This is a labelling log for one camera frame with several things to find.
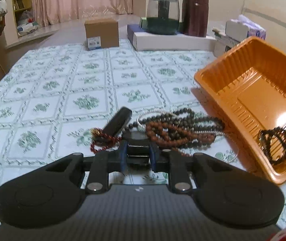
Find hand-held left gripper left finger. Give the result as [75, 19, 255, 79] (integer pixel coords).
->
[44, 141, 128, 194]

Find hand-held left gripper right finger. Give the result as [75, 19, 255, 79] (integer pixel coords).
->
[151, 146, 236, 194]

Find black wristwatch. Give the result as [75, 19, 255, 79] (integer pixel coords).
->
[102, 107, 150, 166]

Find dark bead necklace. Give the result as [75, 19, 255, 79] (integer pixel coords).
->
[129, 108, 225, 151]

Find black bead bracelet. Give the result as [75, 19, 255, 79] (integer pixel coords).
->
[258, 127, 286, 166]

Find orange plastic tray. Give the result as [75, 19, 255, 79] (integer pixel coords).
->
[194, 36, 286, 186]

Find green floral tablecloth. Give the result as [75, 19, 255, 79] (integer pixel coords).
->
[0, 39, 286, 241]

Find white flat box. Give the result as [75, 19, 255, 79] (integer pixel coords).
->
[127, 24, 216, 51]

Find brown cardboard box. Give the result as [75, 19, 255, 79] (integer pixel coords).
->
[84, 18, 120, 51]

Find glass teapot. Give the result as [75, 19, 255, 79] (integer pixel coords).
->
[146, 0, 179, 35]

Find stack of books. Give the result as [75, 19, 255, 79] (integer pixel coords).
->
[212, 28, 236, 46]

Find dark brown canister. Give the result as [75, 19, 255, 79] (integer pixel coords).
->
[182, 0, 209, 37]

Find plastic bags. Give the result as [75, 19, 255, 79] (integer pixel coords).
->
[17, 10, 39, 36]

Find purple tissue pack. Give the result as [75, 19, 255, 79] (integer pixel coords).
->
[225, 14, 267, 42]

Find yellow bookshelf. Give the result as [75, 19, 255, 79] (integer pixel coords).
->
[11, 0, 33, 39]

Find red tasselled bead bracelet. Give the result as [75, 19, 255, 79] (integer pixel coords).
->
[90, 128, 122, 153]

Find red-brown bead necklace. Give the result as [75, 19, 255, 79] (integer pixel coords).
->
[145, 119, 215, 149]

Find clear bead necklace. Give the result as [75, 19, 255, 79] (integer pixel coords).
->
[136, 110, 239, 162]

